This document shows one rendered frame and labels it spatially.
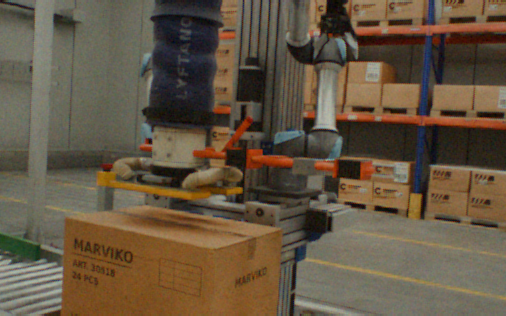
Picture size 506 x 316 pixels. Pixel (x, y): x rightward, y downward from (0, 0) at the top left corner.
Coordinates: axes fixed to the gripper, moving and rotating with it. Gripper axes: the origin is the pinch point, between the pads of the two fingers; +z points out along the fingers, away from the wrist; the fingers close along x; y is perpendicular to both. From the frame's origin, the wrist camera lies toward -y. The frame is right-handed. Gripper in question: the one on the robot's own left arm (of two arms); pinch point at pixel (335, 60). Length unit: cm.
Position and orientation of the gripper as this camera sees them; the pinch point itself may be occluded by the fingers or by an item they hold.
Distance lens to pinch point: 184.6
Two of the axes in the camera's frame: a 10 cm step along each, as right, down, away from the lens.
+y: -5.1, 0.2, -8.6
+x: 8.6, 0.9, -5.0
